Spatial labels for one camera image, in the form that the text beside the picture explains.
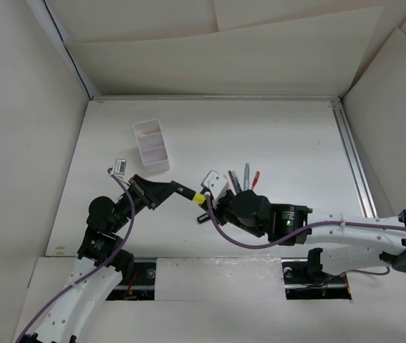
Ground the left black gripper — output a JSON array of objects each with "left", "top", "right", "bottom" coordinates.
[{"left": 110, "top": 174, "right": 180, "bottom": 232}]

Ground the black yellow highlighter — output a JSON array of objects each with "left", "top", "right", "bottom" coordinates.
[{"left": 177, "top": 186, "right": 196, "bottom": 201}]

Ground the black green highlighter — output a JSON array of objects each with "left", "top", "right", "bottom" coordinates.
[{"left": 197, "top": 212, "right": 210, "bottom": 224}]

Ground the yellow highlighter cap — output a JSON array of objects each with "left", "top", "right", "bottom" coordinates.
[{"left": 192, "top": 193, "right": 206, "bottom": 205}]

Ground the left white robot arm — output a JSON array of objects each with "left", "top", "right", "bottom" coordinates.
[{"left": 16, "top": 172, "right": 205, "bottom": 342}]

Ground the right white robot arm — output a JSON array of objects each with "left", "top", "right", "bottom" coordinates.
[{"left": 201, "top": 191, "right": 406, "bottom": 282}]

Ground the black blue pen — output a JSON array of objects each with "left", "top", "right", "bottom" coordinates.
[{"left": 228, "top": 170, "right": 242, "bottom": 194}]

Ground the clear red pen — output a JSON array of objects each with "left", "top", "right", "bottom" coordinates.
[{"left": 252, "top": 170, "right": 260, "bottom": 189}]

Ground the light blue mechanical pencil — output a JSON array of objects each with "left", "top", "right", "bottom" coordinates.
[{"left": 243, "top": 163, "right": 250, "bottom": 191}]

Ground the white three-compartment organizer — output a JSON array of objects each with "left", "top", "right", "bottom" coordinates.
[{"left": 133, "top": 119, "right": 170, "bottom": 174}]

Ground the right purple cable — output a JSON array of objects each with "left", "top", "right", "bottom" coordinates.
[{"left": 204, "top": 191, "right": 406, "bottom": 249}]

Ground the purple cable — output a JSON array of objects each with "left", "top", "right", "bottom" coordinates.
[
  {"left": 204, "top": 191, "right": 406, "bottom": 249},
  {"left": 13, "top": 167, "right": 135, "bottom": 343}
]

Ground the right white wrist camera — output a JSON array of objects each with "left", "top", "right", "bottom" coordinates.
[{"left": 201, "top": 170, "right": 229, "bottom": 207}]

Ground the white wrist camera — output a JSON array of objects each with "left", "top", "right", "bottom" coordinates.
[
  {"left": 201, "top": 170, "right": 229, "bottom": 207},
  {"left": 112, "top": 159, "right": 127, "bottom": 176}
]

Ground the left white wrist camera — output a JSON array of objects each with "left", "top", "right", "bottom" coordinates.
[{"left": 112, "top": 159, "right": 127, "bottom": 176}]

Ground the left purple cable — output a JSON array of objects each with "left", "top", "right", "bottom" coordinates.
[{"left": 13, "top": 167, "right": 135, "bottom": 343}]

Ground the aluminium rail right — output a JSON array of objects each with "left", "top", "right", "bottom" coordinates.
[{"left": 330, "top": 97, "right": 378, "bottom": 218}]

